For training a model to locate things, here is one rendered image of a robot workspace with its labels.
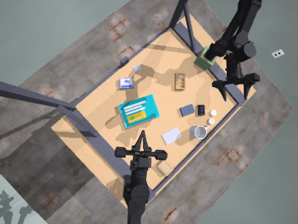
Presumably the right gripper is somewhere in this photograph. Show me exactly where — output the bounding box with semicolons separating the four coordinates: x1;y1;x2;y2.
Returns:
115;130;168;175

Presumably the wooden ball-in-hole puzzle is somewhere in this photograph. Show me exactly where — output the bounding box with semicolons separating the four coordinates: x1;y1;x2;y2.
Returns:
175;73;185;90

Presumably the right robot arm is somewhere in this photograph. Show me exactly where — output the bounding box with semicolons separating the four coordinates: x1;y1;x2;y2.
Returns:
123;156;152;224

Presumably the white mug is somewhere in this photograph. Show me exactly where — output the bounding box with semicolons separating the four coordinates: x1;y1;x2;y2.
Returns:
190;126;209;139

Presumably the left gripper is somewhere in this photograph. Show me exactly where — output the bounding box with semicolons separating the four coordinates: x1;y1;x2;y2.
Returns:
212;63;260;101

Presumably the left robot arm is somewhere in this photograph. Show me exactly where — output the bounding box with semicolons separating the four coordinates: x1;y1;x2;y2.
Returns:
204;0;262;66

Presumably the tan wooden block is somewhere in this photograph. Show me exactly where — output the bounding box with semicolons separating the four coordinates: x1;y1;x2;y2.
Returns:
157;161;174;176

